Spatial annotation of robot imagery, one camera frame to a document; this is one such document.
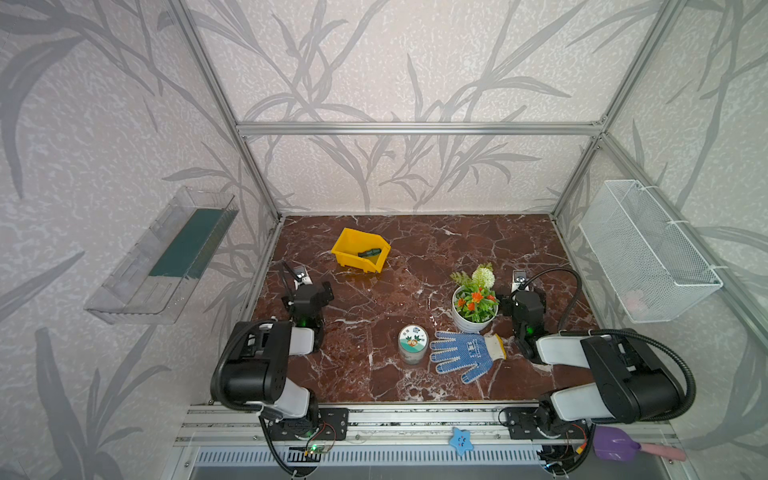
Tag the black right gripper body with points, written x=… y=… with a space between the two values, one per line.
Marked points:
x=508 y=309

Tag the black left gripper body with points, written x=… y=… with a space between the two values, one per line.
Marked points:
x=322 y=297

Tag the green black screwdriver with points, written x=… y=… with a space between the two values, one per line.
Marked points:
x=370 y=253

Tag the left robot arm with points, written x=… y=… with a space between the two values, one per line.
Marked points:
x=252 y=372

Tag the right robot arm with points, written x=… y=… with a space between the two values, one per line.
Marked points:
x=634 y=377

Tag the yellow plastic bin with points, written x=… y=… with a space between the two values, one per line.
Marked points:
x=350 y=242

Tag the potted artificial flower plant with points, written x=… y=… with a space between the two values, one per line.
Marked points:
x=474 y=302

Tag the blue dotted work glove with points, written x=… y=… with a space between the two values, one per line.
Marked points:
x=470 y=353

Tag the round tin with lid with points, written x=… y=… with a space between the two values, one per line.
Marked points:
x=413 y=343

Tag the blue star toy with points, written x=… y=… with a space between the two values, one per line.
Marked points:
x=461 y=442

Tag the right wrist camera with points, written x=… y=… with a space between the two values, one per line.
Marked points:
x=520 y=281

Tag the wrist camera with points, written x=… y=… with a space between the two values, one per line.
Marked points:
x=520 y=281
x=301 y=276

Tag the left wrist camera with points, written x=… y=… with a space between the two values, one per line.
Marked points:
x=301 y=276

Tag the white wire mesh basket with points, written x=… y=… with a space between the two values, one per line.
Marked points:
x=652 y=265

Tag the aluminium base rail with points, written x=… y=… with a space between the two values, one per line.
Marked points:
x=378 y=434

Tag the clear plastic wall shelf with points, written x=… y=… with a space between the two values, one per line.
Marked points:
x=153 y=283

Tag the purple scoop pink handle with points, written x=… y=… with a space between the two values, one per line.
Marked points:
x=614 y=444

